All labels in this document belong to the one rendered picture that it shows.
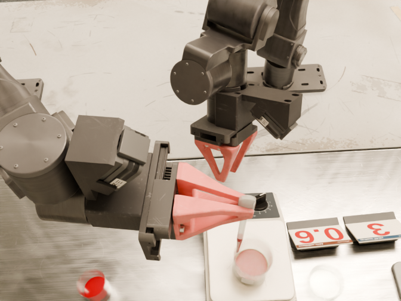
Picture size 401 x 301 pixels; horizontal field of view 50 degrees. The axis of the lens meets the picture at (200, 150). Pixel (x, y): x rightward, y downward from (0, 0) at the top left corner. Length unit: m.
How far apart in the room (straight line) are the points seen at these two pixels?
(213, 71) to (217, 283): 0.30
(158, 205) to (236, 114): 0.24
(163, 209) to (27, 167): 0.12
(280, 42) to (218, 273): 0.42
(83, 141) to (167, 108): 0.56
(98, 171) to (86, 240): 0.45
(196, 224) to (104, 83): 0.58
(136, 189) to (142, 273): 0.37
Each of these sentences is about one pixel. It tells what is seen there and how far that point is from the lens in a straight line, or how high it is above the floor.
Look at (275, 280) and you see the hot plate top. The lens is 0.65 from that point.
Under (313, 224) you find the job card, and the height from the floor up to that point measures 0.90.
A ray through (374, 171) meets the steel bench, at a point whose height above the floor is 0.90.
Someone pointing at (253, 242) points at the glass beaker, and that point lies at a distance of 0.61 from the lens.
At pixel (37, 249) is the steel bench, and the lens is 0.80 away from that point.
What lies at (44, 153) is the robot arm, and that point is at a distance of 0.36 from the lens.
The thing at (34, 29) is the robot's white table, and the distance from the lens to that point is 1.13.
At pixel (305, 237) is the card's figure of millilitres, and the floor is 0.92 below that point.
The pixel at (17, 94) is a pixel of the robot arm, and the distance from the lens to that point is 0.48.
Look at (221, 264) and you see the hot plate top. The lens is 0.65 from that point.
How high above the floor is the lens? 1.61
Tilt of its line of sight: 58 degrees down
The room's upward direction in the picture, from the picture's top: 3 degrees counter-clockwise
